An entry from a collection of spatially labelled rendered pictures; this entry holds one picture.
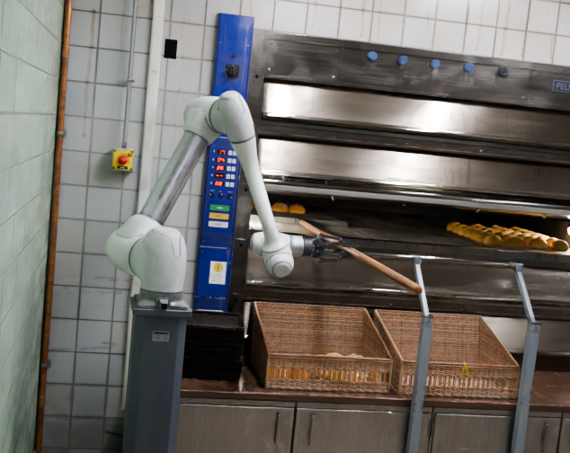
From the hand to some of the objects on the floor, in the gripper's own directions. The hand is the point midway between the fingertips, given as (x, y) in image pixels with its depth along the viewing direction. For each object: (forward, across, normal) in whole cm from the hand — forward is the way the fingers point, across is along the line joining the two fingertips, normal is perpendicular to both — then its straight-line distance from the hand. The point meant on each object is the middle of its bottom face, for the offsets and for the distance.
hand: (350, 250), depth 352 cm
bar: (+27, +120, -4) cm, 123 cm away
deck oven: (+50, +119, -148) cm, 196 cm away
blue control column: (-47, +120, -148) cm, 196 cm away
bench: (+45, +119, -25) cm, 130 cm away
